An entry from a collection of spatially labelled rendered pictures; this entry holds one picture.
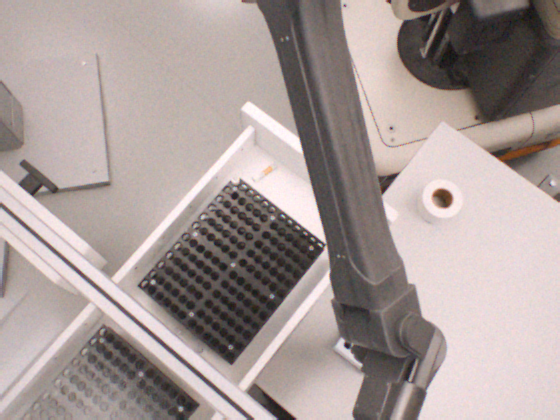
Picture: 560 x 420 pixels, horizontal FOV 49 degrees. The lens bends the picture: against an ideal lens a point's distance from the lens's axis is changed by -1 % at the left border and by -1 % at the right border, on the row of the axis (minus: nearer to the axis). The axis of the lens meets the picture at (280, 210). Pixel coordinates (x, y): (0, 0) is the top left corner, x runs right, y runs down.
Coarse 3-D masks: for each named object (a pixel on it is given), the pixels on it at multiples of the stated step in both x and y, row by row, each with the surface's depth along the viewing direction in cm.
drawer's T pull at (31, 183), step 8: (24, 160) 92; (24, 168) 92; (32, 168) 92; (32, 176) 92; (40, 176) 92; (24, 184) 91; (32, 184) 91; (40, 184) 92; (48, 184) 91; (32, 192) 91
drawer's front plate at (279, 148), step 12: (252, 108) 94; (252, 120) 95; (264, 120) 94; (264, 132) 96; (276, 132) 93; (288, 132) 93; (264, 144) 100; (276, 144) 96; (288, 144) 93; (276, 156) 101; (288, 156) 97; (300, 156) 93; (300, 168) 98; (384, 204) 90; (396, 216) 90
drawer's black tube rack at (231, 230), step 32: (224, 192) 93; (192, 224) 91; (224, 224) 92; (256, 224) 92; (288, 224) 95; (192, 256) 93; (224, 256) 90; (256, 256) 90; (288, 256) 94; (160, 288) 88; (192, 288) 91; (224, 288) 89; (256, 288) 89; (288, 288) 89; (192, 320) 90; (224, 320) 91; (256, 320) 87; (224, 352) 89
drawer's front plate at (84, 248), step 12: (0, 180) 90; (12, 180) 90; (12, 192) 89; (24, 192) 89; (24, 204) 89; (36, 204) 89; (48, 216) 88; (60, 228) 88; (72, 240) 87; (84, 252) 87; (96, 252) 91; (96, 264) 94
